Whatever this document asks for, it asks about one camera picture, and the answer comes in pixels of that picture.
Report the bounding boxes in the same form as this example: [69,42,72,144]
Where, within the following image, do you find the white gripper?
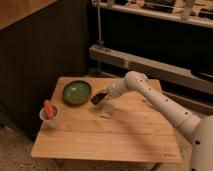
[101,82,119,99]

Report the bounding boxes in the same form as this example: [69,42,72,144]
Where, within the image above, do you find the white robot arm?
[104,71,213,171]

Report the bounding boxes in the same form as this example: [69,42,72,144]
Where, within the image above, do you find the white sponge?
[100,103,113,118]

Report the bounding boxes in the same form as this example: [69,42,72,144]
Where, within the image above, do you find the green bowl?
[62,80,92,105]

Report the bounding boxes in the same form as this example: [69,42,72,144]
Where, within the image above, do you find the wooden table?
[31,77,181,163]

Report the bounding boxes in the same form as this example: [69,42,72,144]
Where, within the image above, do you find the orange carrot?
[44,100,55,119]

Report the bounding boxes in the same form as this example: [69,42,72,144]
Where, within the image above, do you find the metal shelf rack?
[88,0,213,115]

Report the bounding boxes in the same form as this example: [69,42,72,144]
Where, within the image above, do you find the white paper cup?
[39,106,60,128]

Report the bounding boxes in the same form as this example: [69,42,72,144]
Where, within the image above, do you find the dark wooden cabinet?
[0,0,89,140]

